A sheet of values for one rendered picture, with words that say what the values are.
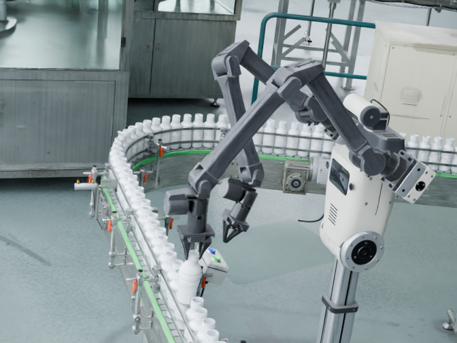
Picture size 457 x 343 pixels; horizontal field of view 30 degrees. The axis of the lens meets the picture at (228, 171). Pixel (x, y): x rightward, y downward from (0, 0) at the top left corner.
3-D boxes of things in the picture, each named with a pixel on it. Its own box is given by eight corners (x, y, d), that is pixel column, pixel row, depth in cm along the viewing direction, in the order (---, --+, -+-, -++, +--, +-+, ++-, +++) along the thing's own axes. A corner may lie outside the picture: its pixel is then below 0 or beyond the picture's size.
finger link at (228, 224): (217, 243, 286) (230, 218, 284) (211, 233, 292) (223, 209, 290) (235, 248, 289) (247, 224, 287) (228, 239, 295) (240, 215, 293)
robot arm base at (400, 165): (404, 150, 271) (381, 181, 273) (387, 139, 267) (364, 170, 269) (418, 161, 263) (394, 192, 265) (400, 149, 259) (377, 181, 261)
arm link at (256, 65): (241, 29, 280) (225, 35, 288) (222, 63, 276) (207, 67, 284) (332, 107, 299) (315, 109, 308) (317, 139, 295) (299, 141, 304)
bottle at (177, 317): (194, 329, 269) (199, 284, 263) (177, 332, 267) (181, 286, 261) (188, 319, 275) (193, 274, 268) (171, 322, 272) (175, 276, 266)
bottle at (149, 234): (154, 269, 303) (158, 226, 297) (139, 264, 305) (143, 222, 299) (162, 262, 308) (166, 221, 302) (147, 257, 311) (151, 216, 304)
